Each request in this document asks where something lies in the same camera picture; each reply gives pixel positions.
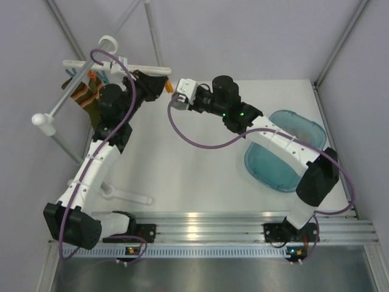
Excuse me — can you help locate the slotted cable duct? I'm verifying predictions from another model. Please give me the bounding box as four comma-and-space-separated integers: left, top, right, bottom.
74, 245, 306, 259

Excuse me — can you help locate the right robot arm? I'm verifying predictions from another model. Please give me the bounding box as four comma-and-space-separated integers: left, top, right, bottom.
176, 75, 339, 243

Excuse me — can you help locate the brown striped sock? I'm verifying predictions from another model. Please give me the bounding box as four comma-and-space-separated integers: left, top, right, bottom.
71, 77, 103, 130
61, 77, 73, 90

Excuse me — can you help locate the grey sock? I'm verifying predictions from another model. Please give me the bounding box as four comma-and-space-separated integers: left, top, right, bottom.
171, 94, 188, 111

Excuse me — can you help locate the blue clip right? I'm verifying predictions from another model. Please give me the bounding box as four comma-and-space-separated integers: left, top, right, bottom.
96, 71, 109, 85

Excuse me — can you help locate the aluminium mounting rail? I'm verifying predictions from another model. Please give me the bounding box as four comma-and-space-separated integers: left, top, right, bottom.
134, 211, 379, 245

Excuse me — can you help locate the brown striped sock left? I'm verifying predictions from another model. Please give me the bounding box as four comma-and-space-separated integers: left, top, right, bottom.
61, 77, 73, 90

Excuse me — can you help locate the teal plastic basin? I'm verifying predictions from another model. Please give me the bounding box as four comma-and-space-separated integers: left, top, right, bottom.
244, 110, 326, 192

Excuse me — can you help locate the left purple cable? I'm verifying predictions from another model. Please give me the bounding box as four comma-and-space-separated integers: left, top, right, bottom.
59, 48, 150, 262

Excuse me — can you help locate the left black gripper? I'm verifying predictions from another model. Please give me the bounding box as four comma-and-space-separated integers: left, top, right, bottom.
120, 69, 168, 123

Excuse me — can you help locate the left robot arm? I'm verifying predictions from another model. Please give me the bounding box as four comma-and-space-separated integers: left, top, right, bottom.
43, 70, 168, 250

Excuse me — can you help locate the white plastic clip hanger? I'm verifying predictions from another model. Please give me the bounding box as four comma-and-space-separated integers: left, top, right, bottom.
62, 35, 172, 76

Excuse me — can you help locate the grey drying rack frame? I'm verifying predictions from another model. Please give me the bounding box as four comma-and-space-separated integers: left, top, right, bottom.
32, 1, 171, 164

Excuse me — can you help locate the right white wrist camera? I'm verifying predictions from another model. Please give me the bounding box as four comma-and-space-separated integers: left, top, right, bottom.
176, 78, 199, 105

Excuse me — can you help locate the blue clip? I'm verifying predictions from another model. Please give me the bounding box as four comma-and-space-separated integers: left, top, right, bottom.
96, 71, 109, 85
65, 68, 77, 78

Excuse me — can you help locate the brown striped sock right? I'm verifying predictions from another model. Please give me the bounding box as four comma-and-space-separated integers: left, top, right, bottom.
71, 77, 103, 130

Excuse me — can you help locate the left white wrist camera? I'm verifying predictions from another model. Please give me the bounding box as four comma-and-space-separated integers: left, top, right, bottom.
111, 56, 128, 76

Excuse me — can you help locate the blue clip left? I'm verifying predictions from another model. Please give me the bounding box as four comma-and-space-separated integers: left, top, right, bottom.
65, 68, 77, 78

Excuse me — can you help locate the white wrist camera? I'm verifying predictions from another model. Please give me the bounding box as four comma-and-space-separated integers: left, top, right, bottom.
176, 78, 199, 105
111, 56, 128, 76

